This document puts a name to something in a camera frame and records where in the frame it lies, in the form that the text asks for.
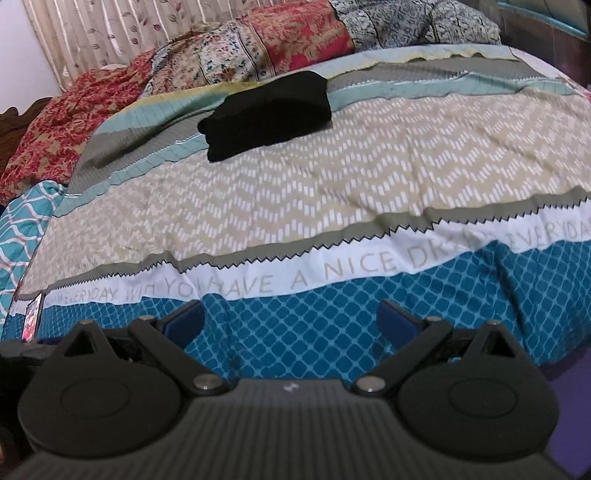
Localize dark wooden furniture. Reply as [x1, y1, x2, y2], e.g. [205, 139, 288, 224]
[0, 96, 54, 185]

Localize grey patterned pillow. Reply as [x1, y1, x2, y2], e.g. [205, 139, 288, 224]
[330, 0, 505, 52]

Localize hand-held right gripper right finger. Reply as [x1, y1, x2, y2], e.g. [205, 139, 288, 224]
[353, 298, 523, 398]

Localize patterned bed sheet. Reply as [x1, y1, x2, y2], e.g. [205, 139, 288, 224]
[0, 42, 591, 384]

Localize black pants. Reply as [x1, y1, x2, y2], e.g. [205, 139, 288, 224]
[197, 70, 334, 163]

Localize teal bed headboard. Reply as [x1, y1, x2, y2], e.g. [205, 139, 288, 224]
[496, 0, 591, 35]

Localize beige leaf print curtain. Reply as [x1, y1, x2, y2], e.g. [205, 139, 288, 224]
[22, 0, 335, 93]

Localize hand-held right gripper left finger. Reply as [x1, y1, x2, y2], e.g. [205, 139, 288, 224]
[58, 299, 228, 397]

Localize floral patchwork quilt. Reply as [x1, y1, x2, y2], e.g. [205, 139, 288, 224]
[0, 8, 358, 206]

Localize smartphone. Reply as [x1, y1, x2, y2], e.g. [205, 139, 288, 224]
[22, 292, 45, 343]

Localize teal wavy patterned pillow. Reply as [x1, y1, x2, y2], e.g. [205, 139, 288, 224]
[0, 179, 70, 326]

